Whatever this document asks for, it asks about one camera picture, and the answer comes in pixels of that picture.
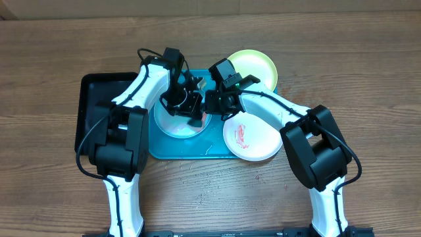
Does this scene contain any black plastic tray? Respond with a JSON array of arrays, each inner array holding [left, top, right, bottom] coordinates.
[[74, 72, 138, 151]]

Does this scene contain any light blue plate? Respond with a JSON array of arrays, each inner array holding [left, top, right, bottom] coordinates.
[[154, 102, 212, 138]]

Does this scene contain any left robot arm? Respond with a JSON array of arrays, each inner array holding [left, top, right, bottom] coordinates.
[[76, 47, 203, 236]]

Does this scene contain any teal plastic tray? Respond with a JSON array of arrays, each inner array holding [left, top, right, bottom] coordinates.
[[147, 68, 280, 161]]

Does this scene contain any white plate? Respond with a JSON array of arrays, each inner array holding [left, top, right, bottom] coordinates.
[[223, 112, 283, 161]]

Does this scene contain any yellow green plate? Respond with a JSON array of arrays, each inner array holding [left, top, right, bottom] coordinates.
[[228, 49, 278, 91]]

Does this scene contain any green and pink sponge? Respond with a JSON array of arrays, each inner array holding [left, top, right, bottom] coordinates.
[[187, 118, 203, 128]]

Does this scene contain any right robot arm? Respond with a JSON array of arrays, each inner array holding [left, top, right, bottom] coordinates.
[[205, 58, 362, 236]]

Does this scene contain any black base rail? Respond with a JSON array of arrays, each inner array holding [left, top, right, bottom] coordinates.
[[82, 226, 375, 237]]

